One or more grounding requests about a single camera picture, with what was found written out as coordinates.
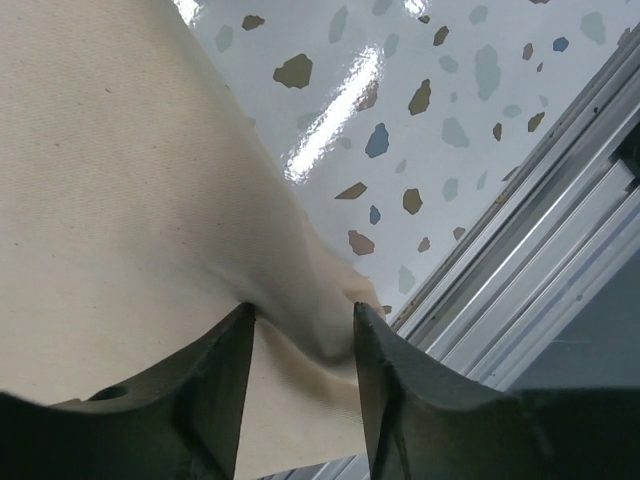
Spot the aluminium rail frame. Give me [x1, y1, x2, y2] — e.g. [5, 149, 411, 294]
[289, 37, 640, 480]

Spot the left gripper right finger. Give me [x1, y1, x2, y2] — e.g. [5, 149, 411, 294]
[353, 303, 639, 480]

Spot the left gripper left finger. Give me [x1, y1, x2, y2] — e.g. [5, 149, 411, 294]
[1, 304, 255, 479]

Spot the beige cloth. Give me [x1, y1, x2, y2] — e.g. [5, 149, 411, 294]
[1, 1, 378, 479]

